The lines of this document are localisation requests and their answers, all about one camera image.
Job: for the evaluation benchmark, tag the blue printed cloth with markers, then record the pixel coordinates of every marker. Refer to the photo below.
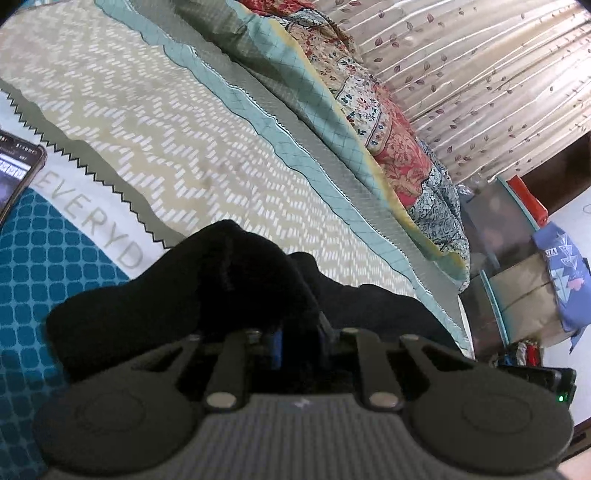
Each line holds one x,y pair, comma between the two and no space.
565,272

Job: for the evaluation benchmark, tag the red box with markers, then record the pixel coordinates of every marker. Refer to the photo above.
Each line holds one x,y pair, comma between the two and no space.
528,198

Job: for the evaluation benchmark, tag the smartphone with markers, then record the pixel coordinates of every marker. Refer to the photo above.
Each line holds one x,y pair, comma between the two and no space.
16,168

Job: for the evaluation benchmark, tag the leaf print curtain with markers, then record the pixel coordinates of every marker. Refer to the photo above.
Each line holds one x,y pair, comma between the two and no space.
461,64

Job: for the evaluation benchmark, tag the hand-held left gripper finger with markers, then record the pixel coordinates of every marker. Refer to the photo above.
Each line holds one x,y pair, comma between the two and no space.
325,337

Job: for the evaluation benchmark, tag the floral patchwork quilt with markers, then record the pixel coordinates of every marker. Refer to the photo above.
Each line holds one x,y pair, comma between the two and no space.
369,106

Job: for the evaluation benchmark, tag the pile of colourful clothes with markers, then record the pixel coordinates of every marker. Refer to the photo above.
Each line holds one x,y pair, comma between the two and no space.
524,353

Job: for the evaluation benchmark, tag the black pants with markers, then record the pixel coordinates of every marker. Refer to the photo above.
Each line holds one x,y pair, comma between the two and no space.
221,286

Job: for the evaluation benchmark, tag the teal framed storage box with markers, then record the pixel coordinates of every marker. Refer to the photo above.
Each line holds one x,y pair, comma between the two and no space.
496,217

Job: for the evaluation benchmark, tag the cardboard box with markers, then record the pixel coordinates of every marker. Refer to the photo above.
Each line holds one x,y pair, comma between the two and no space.
526,295

